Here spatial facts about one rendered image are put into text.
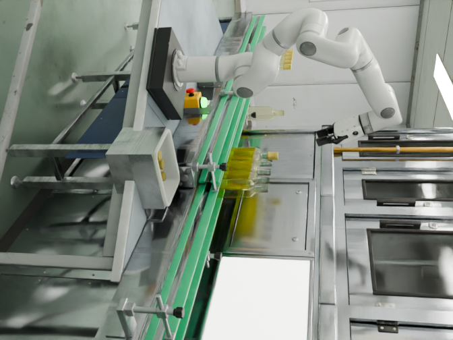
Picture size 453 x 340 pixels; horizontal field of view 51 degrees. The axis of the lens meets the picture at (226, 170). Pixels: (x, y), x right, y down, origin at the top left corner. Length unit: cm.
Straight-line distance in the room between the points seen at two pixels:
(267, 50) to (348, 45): 28
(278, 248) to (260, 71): 63
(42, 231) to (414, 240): 148
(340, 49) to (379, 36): 635
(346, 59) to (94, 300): 116
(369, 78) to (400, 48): 634
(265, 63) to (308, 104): 669
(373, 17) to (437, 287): 630
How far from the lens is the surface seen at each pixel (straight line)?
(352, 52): 153
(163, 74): 169
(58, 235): 210
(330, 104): 828
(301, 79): 808
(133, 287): 147
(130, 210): 156
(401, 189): 212
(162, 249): 155
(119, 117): 222
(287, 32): 161
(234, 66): 175
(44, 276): 194
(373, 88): 163
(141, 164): 153
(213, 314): 158
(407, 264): 180
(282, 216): 189
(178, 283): 147
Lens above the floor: 135
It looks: 12 degrees down
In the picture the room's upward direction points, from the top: 90 degrees clockwise
